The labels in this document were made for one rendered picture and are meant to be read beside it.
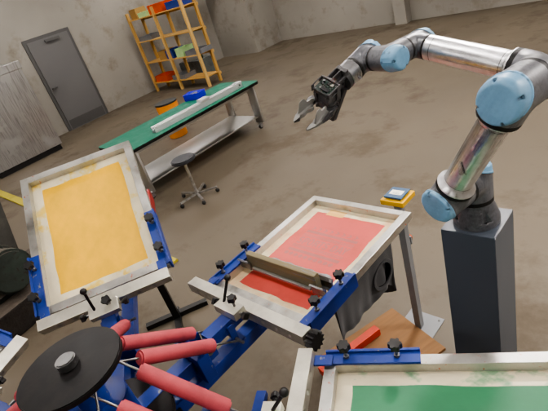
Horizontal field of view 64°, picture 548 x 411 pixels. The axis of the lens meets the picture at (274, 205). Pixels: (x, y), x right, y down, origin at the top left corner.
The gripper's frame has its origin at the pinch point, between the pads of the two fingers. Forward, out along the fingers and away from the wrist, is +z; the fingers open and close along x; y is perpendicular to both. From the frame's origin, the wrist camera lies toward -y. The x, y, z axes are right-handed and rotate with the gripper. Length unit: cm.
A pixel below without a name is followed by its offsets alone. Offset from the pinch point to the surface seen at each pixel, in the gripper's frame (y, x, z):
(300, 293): -71, 15, 30
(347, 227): -91, 6, -12
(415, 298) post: -156, 47, -24
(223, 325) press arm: -56, 5, 60
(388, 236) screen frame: -76, 27, -15
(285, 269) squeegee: -67, 5, 27
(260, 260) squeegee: -73, -9, 30
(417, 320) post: -171, 55, -18
